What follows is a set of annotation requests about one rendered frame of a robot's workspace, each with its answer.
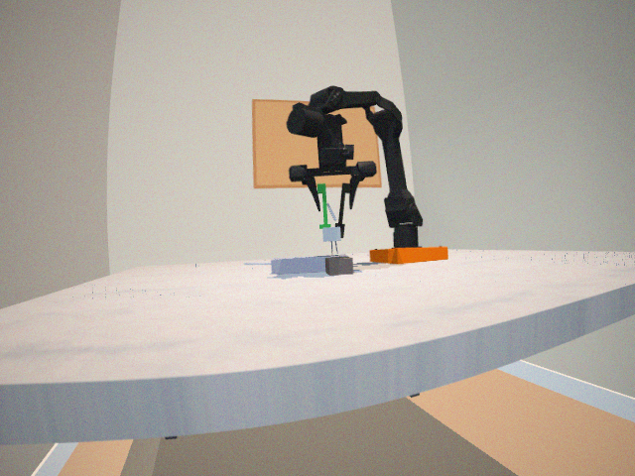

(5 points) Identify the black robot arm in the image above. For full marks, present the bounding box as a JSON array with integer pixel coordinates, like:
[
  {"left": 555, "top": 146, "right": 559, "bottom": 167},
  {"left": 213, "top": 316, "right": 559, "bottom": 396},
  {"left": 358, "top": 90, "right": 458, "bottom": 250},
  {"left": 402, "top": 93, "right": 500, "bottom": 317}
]
[{"left": 286, "top": 85, "right": 423, "bottom": 249}]

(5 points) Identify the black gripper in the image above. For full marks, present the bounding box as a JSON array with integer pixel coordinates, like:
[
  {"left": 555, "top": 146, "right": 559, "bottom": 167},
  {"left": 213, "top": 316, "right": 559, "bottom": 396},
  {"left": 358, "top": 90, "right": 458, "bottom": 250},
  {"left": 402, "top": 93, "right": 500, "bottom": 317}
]
[{"left": 289, "top": 137, "right": 377, "bottom": 211}]

